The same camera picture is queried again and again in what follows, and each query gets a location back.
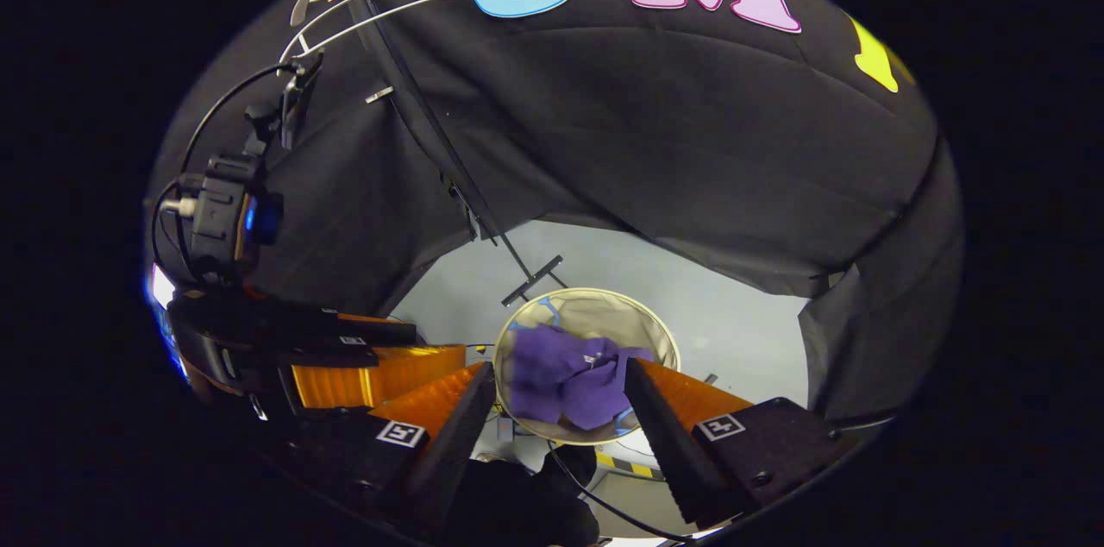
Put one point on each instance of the black clothes rack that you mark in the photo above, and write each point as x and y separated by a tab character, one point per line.
431	128

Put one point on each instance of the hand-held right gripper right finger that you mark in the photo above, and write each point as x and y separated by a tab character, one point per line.
668	452

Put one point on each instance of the yellow black floor tape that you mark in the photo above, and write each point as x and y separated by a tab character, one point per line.
642	469

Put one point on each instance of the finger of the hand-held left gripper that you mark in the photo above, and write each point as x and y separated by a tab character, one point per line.
302	327
345	383

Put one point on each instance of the black backdrop cloth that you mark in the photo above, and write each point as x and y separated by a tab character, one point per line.
647	141

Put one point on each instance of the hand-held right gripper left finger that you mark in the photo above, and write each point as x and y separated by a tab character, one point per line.
448	452

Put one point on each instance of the purple ribbed jacket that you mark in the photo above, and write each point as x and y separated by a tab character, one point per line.
561	374

